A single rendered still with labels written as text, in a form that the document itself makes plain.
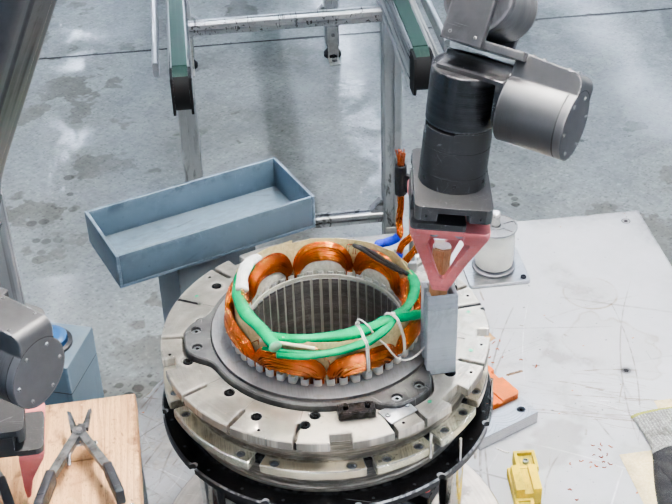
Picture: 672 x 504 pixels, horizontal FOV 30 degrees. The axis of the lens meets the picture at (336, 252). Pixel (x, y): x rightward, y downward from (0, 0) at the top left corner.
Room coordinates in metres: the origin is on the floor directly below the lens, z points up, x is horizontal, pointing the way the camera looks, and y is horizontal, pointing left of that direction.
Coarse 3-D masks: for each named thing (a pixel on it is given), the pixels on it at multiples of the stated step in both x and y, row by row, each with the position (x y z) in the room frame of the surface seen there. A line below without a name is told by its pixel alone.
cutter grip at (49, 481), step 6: (48, 474) 0.78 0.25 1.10; (54, 474) 0.78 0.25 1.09; (42, 480) 0.77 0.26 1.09; (48, 480) 0.77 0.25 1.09; (54, 480) 0.78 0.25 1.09; (42, 486) 0.76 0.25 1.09; (48, 486) 0.76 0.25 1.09; (54, 486) 0.77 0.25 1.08; (42, 492) 0.75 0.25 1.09; (48, 492) 0.76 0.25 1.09; (36, 498) 0.75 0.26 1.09; (42, 498) 0.75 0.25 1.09; (48, 498) 0.76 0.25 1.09
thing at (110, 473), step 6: (108, 462) 0.79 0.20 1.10; (108, 468) 0.78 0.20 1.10; (114, 468) 0.78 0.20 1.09; (108, 474) 0.77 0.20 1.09; (114, 474) 0.77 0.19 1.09; (108, 480) 0.77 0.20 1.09; (114, 480) 0.77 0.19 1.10; (114, 486) 0.76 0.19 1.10; (120, 486) 0.76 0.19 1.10; (114, 492) 0.75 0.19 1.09; (120, 492) 0.75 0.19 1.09; (120, 498) 0.75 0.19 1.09
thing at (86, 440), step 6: (84, 432) 0.83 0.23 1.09; (84, 438) 0.82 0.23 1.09; (90, 438) 0.82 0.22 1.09; (84, 444) 0.82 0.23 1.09; (90, 444) 0.82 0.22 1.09; (96, 444) 0.82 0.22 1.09; (90, 450) 0.81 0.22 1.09; (96, 450) 0.81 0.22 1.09; (96, 456) 0.80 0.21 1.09; (102, 456) 0.80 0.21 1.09; (102, 462) 0.79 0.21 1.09; (102, 468) 0.79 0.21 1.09
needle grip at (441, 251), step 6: (438, 246) 0.90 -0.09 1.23; (444, 246) 0.90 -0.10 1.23; (450, 246) 0.90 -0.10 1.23; (432, 252) 0.91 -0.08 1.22; (438, 252) 0.90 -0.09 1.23; (444, 252) 0.90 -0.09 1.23; (450, 252) 0.90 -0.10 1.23; (438, 258) 0.90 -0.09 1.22; (444, 258) 0.90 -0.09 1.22; (450, 258) 0.90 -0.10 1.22; (438, 264) 0.90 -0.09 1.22; (444, 264) 0.90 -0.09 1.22; (438, 270) 0.90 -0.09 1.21; (444, 270) 0.90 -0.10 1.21; (432, 294) 0.90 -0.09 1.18; (438, 294) 0.90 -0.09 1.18; (444, 294) 0.90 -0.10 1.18
